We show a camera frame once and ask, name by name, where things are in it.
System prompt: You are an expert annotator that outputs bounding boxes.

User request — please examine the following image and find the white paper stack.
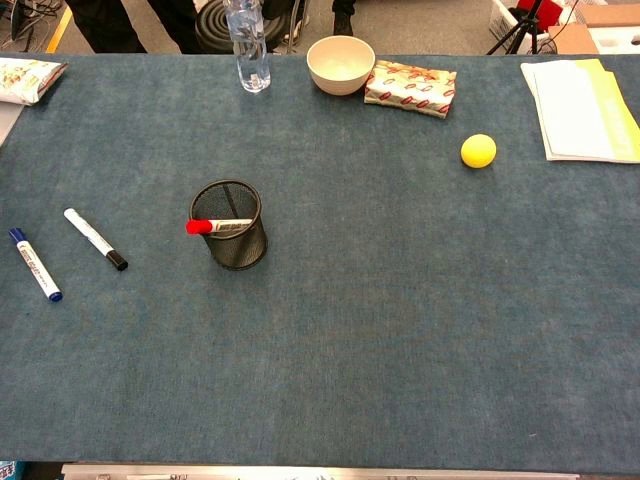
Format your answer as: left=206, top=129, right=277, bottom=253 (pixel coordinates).
left=520, top=60, right=621, bottom=162

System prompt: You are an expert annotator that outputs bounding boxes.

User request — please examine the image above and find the white yellow chips bag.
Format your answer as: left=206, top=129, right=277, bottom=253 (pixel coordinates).
left=0, top=57, right=69, bottom=107

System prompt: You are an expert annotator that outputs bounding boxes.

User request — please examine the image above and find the beige bowl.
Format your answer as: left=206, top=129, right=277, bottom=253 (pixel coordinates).
left=306, top=35, right=377, bottom=97

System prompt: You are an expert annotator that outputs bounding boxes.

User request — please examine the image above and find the brown cardboard box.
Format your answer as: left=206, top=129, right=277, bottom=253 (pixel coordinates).
left=547, top=4, right=640, bottom=55

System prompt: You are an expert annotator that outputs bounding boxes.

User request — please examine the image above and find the blue-capped white marker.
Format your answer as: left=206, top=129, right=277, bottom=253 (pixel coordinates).
left=8, top=227, right=64, bottom=303

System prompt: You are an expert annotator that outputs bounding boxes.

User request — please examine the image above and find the red-capped white marker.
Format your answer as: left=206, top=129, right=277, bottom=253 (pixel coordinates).
left=185, top=216, right=254, bottom=236

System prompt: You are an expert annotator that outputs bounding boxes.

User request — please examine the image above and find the light green booklet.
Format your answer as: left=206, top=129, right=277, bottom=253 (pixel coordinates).
left=574, top=58, right=640, bottom=165

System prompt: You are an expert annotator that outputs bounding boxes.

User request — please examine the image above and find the black round stool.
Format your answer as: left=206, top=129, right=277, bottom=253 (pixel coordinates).
left=194, top=0, right=301, bottom=54

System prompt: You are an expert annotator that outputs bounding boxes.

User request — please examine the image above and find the blue table mat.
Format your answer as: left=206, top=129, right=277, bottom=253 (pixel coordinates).
left=0, top=52, right=640, bottom=474

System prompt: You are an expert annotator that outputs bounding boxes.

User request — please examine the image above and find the black-capped white marker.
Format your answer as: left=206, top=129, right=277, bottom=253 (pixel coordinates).
left=63, top=207, right=130, bottom=273

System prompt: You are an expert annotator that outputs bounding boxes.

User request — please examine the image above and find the yellow ball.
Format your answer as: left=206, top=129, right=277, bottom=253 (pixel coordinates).
left=460, top=133, right=498, bottom=169

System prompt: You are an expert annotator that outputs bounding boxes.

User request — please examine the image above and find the aluminium table edge rail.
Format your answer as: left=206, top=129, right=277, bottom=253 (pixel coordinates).
left=60, top=462, right=581, bottom=480

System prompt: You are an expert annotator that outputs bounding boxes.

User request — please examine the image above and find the black tripod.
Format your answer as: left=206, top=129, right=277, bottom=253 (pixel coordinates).
left=486, top=0, right=556, bottom=56

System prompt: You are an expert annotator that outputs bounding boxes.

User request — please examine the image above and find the clear plastic water bottle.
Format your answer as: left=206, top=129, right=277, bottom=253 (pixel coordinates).
left=222, top=0, right=272, bottom=95

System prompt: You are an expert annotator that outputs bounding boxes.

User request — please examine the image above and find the black mesh pen holder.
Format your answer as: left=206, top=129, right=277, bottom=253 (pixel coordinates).
left=188, top=179, right=269, bottom=272

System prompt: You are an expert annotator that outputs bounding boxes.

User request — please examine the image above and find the white plastic crate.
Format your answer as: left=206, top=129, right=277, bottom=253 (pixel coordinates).
left=488, top=0, right=532, bottom=51

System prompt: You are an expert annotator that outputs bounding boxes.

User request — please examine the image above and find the red-printed cream snack packet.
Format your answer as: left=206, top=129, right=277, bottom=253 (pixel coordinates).
left=363, top=59, right=458, bottom=120

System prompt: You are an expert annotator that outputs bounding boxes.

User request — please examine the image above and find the black shoe white sole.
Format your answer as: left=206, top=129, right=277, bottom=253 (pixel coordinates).
left=332, top=0, right=356, bottom=37

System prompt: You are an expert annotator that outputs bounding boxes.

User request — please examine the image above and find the person in black trousers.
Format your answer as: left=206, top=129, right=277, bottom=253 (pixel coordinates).
left=64, top=0, right=201, bottom=55

